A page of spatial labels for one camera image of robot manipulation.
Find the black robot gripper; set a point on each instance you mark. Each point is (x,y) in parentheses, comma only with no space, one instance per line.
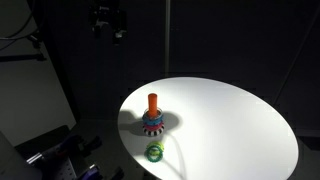
(108,16)

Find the orange stacking toy rod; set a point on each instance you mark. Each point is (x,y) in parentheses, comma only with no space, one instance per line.
(152,103)

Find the grey vertical pole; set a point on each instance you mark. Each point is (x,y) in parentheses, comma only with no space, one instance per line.
(167,40)

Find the white panel board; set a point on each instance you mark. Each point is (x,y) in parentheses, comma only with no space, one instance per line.
(30,100)

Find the black spring clamp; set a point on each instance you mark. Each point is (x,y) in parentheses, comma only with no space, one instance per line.
(91,143)

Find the perforated metal plate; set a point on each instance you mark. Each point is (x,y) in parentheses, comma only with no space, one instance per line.
(75,170)

